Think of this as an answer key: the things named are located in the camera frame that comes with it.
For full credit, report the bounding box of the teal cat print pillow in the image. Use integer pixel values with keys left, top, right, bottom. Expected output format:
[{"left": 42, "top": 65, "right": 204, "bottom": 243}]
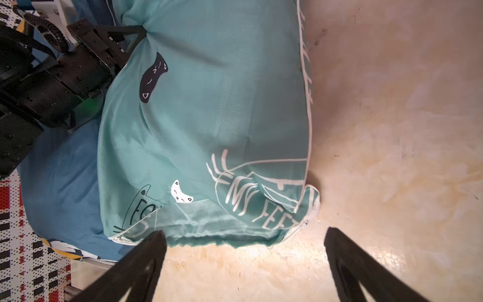
[{"left": 98, "top": 1, "right": 320, "bottom": 247}]

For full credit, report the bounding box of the blue cartoon print pillow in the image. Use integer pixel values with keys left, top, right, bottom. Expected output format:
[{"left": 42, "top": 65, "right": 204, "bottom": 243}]
[{"left": 16, "top": 0, "right": 127, "bottom": 262}]

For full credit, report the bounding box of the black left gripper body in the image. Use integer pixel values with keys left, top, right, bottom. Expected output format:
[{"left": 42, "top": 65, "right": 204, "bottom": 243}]
[{"left": 1, "top": 26, "right": 114, "bottom": 177}]

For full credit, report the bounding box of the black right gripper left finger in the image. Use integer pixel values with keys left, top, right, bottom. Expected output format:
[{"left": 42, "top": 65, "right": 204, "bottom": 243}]
[{"left": 72, "top": 231, "right": 167, "bottom": 301}]

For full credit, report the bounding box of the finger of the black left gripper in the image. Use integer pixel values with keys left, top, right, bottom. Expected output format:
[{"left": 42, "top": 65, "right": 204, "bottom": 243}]
[{"left": 67, "top": 18, "right": 147, "bottom": 75}]

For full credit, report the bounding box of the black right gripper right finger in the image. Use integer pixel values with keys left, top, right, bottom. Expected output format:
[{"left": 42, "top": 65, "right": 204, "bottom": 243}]
[{"left": 324, "top": 227, "right": 427, "bottom": 301}]

